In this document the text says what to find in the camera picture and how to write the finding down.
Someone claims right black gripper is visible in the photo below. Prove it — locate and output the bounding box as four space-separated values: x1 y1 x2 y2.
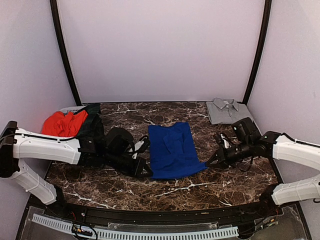
205 139 253 169

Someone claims blue printed t-shirt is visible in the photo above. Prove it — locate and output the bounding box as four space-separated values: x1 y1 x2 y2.
148 122 207 180

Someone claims grey button shirt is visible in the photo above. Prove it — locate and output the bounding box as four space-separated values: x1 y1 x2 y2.
206 97 254 125

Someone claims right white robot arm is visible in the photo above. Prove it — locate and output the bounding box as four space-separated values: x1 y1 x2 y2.
205 117 320 217

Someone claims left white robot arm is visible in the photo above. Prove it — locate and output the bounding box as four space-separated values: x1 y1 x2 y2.
0 121 153 218

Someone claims grey laundry basket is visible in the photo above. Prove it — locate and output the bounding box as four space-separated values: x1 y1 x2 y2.
59 106 85 114

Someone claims black garment in basket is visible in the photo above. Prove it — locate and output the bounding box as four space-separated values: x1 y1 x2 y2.
75 103 105 139

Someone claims orange red garment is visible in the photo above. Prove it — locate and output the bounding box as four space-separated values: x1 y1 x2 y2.
41 110 88 137

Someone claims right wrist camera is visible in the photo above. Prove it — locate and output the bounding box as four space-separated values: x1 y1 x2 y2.
214 133 233 149

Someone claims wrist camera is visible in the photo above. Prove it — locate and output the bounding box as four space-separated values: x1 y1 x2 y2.
214 133 233 149
132 135 151 159

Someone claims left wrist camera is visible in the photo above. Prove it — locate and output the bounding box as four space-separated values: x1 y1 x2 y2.
132 135 151 159

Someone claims black curved front rail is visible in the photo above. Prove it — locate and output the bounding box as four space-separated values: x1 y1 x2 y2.
25 195 305 231

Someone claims white slotted cable duct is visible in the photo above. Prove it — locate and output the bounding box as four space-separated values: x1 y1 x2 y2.
31 213 239 240

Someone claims right black frame post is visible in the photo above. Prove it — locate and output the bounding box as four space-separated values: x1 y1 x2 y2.
242 0 272 105

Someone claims black frame post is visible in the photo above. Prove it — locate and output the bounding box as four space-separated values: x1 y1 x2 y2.
49 0 82 106
242 0 272 105

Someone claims left black frame post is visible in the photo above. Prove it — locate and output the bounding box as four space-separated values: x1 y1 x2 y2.
49 0 82 106

